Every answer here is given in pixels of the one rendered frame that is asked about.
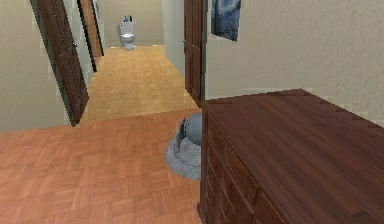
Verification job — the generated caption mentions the dark brown room door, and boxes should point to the dark brown room door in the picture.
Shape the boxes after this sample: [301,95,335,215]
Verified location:
[35,0,90,126]
[183,0,208,108]

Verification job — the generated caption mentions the white toilet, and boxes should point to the white toilet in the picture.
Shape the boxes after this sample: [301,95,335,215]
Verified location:
[119,21,136,51]

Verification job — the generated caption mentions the grey round pet bed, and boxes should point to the grey round pet bed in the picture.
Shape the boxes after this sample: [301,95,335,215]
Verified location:
[165,111,203,182]

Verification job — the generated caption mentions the blue framed wall picture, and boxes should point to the blue framed wall picture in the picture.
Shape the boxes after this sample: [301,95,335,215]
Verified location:
[210,0,242,43]

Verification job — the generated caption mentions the light brown room door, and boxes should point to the light brown room door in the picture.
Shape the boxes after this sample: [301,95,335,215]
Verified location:
[77,0,105,73]

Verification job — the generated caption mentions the dark brown wooden dresser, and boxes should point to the dark brown wooden dresser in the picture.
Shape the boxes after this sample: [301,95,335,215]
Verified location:
[197,88,384,224]

